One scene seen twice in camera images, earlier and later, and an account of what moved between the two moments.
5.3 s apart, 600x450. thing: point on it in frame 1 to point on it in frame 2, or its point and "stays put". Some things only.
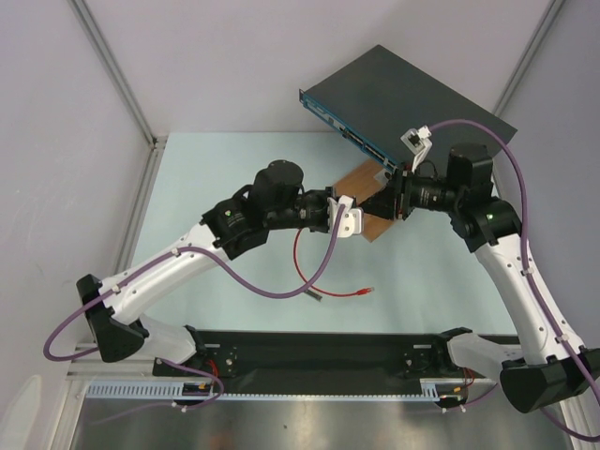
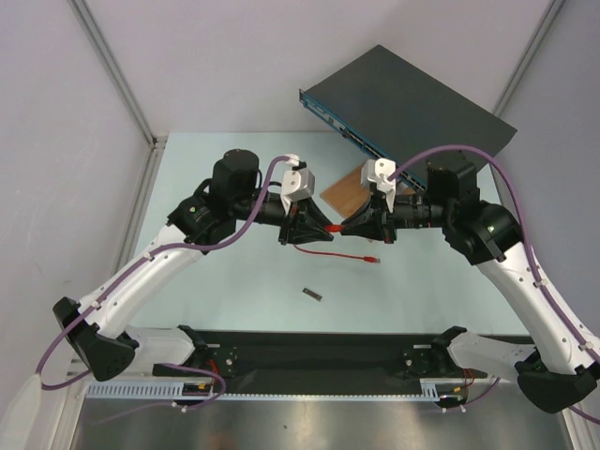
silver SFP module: [313, 293] stays put
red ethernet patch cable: [361, 291] to [337, 228]
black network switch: [376, 98] stays put
